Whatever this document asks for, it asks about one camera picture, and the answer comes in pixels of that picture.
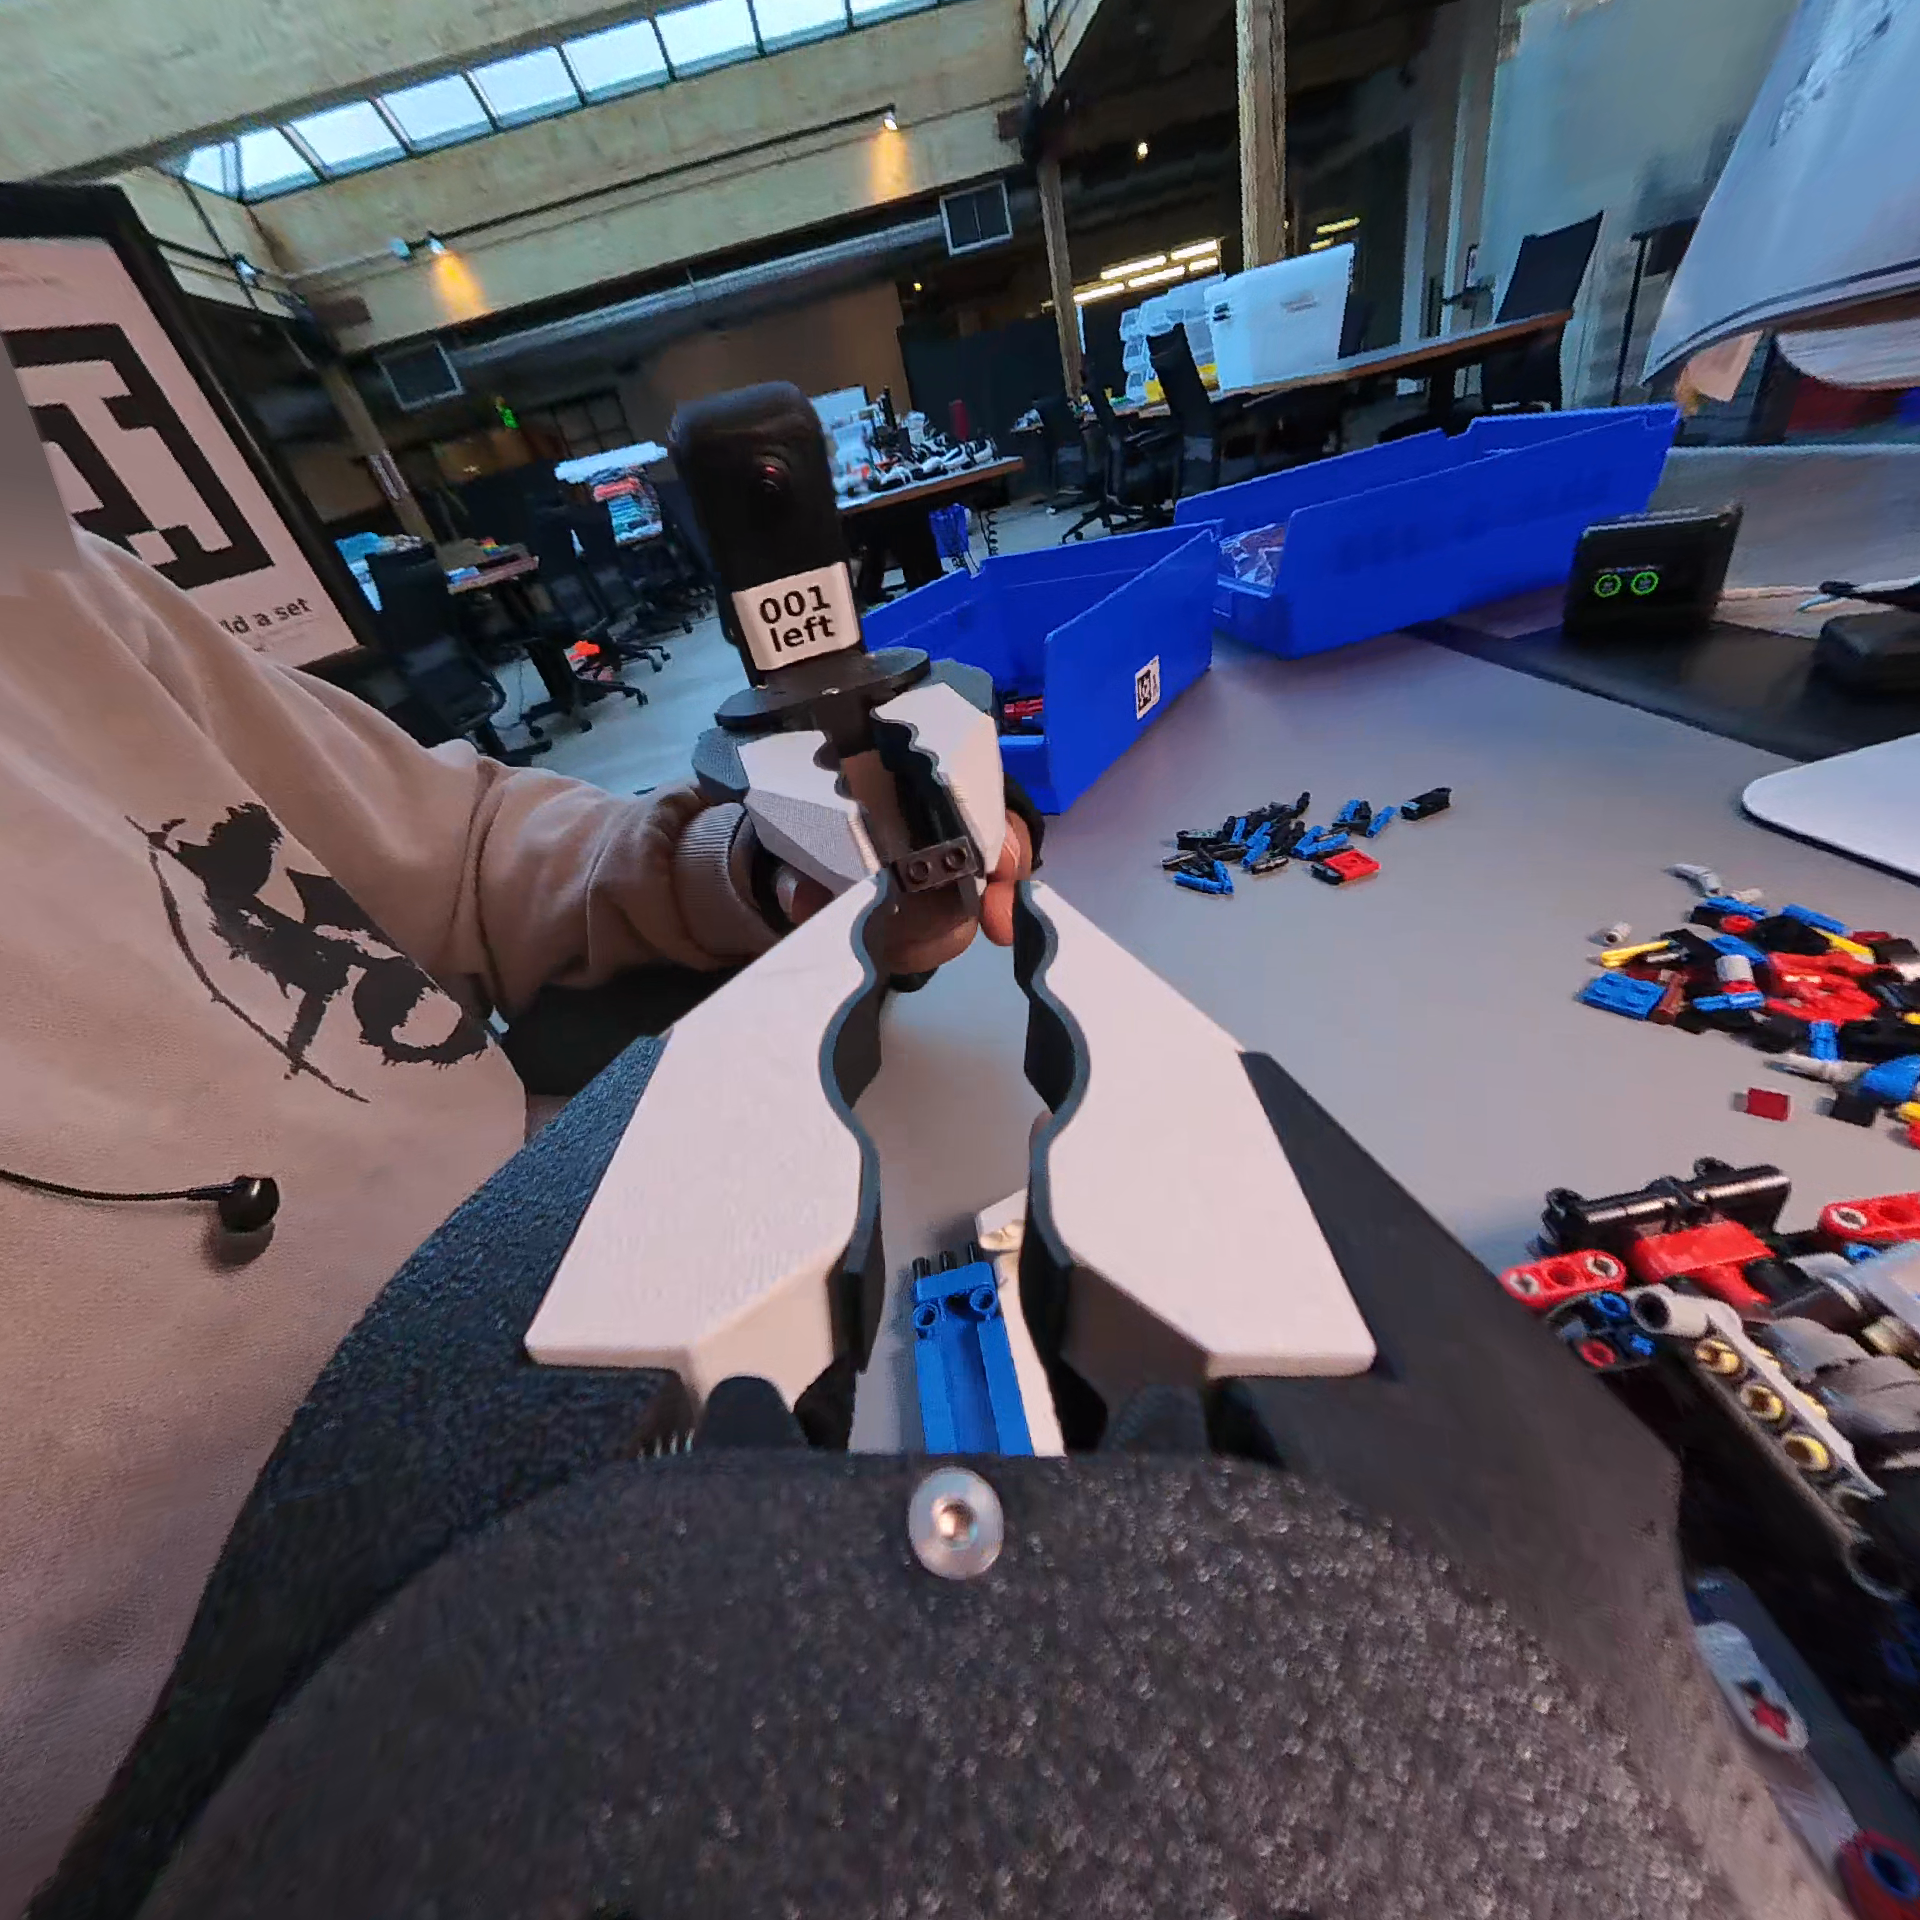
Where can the clear plastic bag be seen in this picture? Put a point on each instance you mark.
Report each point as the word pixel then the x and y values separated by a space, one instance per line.
pixel 1252 556

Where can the red black lego parts heap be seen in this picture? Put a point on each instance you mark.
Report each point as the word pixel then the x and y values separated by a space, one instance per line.
pixel 1023 708

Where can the black power adapter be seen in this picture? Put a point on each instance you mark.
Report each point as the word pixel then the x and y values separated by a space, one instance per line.
pixel 1868 653

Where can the long wooden table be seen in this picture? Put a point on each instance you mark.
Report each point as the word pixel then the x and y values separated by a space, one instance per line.
pixel 1426 353

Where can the black battery pack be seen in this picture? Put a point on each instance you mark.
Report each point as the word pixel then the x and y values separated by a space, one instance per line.
pixel 1652 579

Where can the person's left hand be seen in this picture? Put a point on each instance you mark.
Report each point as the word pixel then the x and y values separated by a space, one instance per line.
pixel 940 937

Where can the blue plastic bin white sticker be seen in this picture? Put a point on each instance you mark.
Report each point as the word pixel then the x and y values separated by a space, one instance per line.
pixel 1125 672

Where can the person's beige hoodie torso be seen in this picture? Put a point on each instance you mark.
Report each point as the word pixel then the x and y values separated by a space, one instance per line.
pixel 153 1349

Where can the person's left forearm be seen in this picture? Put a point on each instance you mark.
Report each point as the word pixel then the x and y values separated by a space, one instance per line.
pixel 570 857

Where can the white book stand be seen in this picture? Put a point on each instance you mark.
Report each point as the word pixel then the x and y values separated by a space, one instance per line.
pixel 1854 805

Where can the pile of blue black pins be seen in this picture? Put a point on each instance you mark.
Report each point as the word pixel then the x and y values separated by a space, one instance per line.
pixel 1252 839

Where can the wooden post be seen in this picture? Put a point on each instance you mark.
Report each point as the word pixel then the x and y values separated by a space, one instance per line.
pixel 1264 135

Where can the partly built lego car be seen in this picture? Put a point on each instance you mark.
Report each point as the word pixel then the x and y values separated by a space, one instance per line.
pixel 1697 1250

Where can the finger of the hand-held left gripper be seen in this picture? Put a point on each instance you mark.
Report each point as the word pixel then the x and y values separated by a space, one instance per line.
pixel 969 770
pixel 804 810

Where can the pile of mixed lego pieces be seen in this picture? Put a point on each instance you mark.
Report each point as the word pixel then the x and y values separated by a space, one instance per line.
pixel 1800 985

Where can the long blue plastic bin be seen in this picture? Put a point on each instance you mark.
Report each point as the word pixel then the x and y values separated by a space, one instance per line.
pixel 1426 556

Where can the lego instruction booklet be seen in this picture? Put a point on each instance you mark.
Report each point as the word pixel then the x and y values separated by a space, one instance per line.
pixel 1818 195

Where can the blue white lego assembly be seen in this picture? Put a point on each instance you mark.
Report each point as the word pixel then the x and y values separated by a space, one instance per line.
pixel 961 1367

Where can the black office chair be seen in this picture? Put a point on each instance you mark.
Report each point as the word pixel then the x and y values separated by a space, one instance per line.
pixel 1546 270
pixel 1187 390
pixel 435 645

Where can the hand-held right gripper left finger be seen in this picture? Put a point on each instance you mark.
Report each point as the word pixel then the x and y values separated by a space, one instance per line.
pixel 706 1200

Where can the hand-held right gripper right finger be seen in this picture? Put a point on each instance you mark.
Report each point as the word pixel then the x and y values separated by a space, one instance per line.
pixel 1187 1200

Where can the black framed marker board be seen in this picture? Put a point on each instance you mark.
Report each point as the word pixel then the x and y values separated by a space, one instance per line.
pixel 134 315

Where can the small red lego plate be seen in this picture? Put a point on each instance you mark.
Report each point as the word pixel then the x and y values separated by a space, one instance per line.
pixel 1351 866

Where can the small black lego brick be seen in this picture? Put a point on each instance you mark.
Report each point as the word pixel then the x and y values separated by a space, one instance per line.
pixel 940 866

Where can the white plastic storage box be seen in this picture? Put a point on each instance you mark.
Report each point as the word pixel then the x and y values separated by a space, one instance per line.
pixel 1285 323

